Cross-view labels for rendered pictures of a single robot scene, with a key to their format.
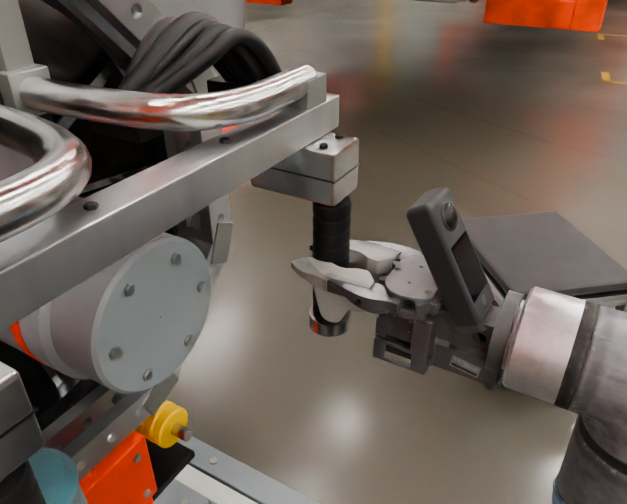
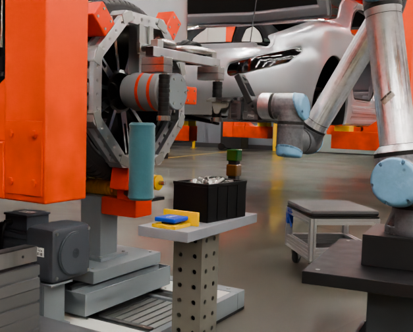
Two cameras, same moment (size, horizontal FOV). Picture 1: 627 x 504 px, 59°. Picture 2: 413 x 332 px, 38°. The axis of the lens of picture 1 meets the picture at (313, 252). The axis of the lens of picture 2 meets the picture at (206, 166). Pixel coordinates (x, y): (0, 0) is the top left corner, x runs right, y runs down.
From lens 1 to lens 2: 1.80 m
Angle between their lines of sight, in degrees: 27
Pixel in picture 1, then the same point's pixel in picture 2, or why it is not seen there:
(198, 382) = not seen: hidden behind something
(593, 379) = (273, 101)
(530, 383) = (262, 107)
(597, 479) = (279, 130)
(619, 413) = (279, 107)
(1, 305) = (168, 54)
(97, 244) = (178, 55)
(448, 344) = (246, 111)
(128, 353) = (172, 93)
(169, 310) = (179, 91)
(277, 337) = not seen: hidden behind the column
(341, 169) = (219, 70)
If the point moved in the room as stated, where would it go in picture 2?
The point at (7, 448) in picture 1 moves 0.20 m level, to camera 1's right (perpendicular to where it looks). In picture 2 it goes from (169, 67) to (232, 69)
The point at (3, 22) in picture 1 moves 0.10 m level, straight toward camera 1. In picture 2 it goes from (150, 35) to (161, 31)
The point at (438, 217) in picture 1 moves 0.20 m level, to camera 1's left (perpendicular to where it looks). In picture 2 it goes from (241, 76) to (184, 74)
